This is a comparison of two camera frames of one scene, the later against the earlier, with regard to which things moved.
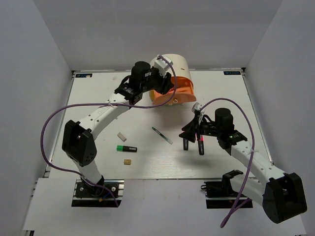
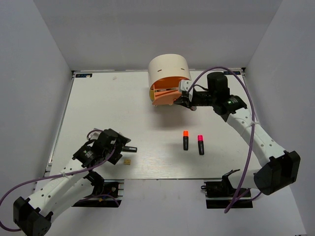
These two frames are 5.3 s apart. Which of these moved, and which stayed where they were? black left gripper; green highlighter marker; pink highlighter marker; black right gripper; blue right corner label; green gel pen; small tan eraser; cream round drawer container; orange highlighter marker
Moved: black left gripper; black right gripper; green gel pen
Stayed: blue right corner label; small tan eraser; pink highlighter marker; green highlighter marker; orange highlighter marker; cream round drawer container
